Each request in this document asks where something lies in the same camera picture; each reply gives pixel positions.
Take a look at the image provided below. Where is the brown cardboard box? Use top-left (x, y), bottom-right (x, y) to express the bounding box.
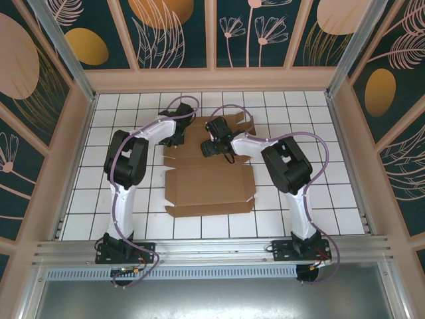
top-left (162, 112), bottom-right (257, 219)

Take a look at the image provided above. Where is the grey sheet metal tray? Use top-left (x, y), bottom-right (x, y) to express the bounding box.
top-left (19, 261), bottom-right (409, 319)

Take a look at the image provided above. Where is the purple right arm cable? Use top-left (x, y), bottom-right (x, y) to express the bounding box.
top-left (207, 104), bottom-right (342, 286)

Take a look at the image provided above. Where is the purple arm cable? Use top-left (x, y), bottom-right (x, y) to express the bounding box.
top-left (111, 95), bottom-right (200, 289)
top-left (207, 104), bottom-right (342, 286)

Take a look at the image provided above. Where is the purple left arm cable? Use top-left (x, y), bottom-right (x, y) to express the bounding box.
top-left (111, 95), bottom-right (200, 289)

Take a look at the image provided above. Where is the aluminium table side rail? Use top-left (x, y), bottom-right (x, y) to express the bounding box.
top-left (51, 94), bottom-right (99, 241)
top-left (327, 94), bottom-right (373, 236)

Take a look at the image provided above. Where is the aluminium mounting rail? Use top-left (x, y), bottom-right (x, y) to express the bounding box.
top-left (31, 235), bottom-right (396, 268)

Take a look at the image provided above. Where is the aluminium frame post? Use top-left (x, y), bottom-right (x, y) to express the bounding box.
top-left (27, 0), bottom-right (98, 102)
top-left (325, 0), bottom-right (398, 99)

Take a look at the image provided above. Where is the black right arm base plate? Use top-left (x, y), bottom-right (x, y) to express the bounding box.
top-left (271, 239), bottom-right (333, 263)

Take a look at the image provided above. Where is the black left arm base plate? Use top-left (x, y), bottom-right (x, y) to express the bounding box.
top-left (95, 241), bottom-right (157, 265)

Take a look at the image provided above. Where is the slotted grey cable duct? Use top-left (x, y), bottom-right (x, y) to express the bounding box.
top-left (45, 265), bottom-right (299, 282)

